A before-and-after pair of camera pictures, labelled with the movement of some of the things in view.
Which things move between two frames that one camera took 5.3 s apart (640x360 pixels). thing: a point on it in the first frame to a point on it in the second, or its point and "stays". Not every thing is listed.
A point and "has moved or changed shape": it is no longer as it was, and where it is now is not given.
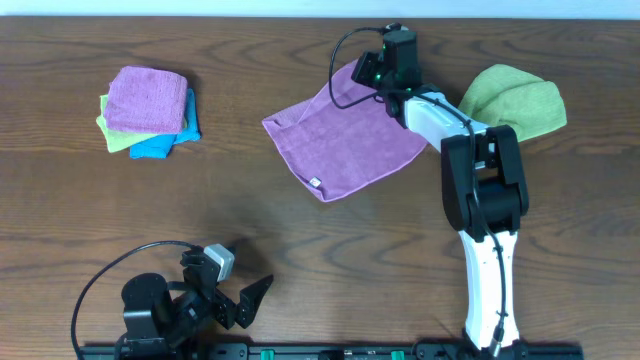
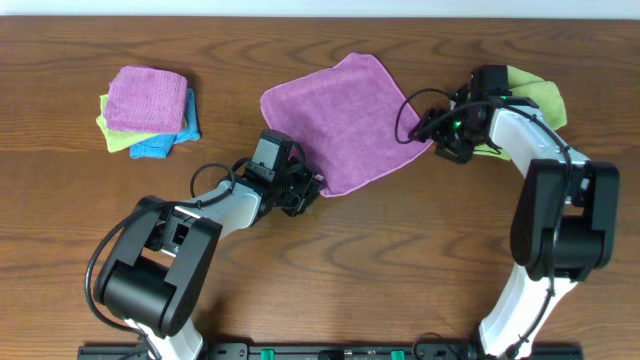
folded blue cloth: [159, 146] stays
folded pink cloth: [146, 100] stays
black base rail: [333, 350] stays
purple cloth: [341, 137] has moved or changed shape
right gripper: [361, 72] to [430, 126]
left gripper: [223, 310] to [304, 189]
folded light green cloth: [117, 140] stays
